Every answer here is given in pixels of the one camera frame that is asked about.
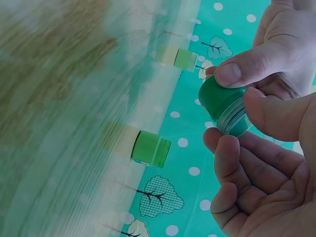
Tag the person's right hand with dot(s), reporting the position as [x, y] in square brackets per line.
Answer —
[284, 202]

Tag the person's left hand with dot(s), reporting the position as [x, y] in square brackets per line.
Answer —
[288, 47]

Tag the person's right thumb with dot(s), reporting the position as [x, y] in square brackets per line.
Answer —
[276, 117]

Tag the person's left fingers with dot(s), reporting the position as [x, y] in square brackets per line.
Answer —
[276, 86]

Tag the person's left thumb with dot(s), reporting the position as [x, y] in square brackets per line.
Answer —
[249, 66]

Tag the dark green jar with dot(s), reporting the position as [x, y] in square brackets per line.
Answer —
[217, 98]

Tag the light green jar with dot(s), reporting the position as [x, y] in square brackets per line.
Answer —
[184, 60]
[146, 148]

